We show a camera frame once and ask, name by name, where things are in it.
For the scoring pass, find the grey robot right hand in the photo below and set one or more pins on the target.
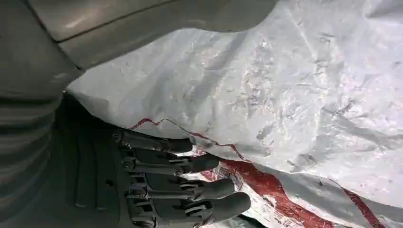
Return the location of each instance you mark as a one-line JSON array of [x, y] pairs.
[[94, 176]]

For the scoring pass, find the ribbed grey right arm sleeve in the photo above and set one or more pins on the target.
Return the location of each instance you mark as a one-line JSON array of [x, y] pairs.
[[25, 151]]

